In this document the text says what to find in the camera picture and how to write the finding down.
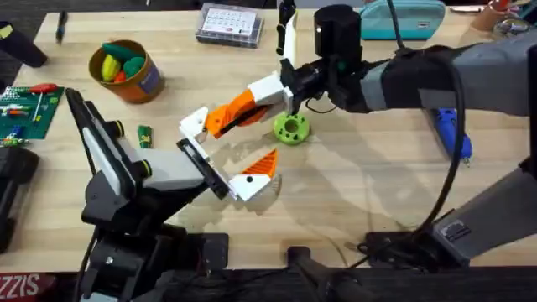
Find green board with blocks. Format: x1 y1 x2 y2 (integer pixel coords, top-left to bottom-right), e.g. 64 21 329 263
0 83 66 146

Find teal zip pouch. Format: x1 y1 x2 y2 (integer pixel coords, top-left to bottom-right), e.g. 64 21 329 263
359 0 446 42

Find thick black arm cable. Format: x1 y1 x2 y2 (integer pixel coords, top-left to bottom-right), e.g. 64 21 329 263
350 58 467 269

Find blue electric screwdriver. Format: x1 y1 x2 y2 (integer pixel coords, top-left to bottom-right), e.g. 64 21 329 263
431 107 474 167

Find black object with yellow label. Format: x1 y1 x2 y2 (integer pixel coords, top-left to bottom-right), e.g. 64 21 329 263
0 20 50 69

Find orange tub with toys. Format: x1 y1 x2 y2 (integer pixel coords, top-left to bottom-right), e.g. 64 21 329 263
87 39 165 105

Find black device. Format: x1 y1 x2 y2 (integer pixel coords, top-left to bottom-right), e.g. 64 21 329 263
0 144 41 255

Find thin black cable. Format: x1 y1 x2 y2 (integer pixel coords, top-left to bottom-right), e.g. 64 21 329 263
73 234 100 302
385 0 410 51

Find red-handled screwdriver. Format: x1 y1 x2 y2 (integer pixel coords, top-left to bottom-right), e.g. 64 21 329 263
28 82 59 122

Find red printed box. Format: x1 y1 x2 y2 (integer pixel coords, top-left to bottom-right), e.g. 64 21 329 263
0 272 58 302

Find black pen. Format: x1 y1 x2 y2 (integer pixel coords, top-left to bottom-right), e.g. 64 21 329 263
55 10 69 45

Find black left wrist plate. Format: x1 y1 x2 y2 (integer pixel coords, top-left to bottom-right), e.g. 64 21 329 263
65 87 138 198

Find clear plastic screw box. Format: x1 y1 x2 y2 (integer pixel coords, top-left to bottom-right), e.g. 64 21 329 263
195 3 265 49

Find orange ribbed wedge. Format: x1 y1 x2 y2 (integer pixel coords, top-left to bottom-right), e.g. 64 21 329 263
208 105 272 139

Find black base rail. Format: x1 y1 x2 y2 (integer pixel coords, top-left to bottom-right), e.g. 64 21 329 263
159 263 537 302

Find green disc with holes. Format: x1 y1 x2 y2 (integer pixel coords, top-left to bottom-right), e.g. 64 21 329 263
272 112 311 147

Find small black cable loop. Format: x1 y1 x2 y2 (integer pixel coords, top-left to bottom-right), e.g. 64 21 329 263
304 94 337 115

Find black stand post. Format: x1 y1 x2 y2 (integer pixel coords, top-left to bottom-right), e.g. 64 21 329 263
286 246 332 290

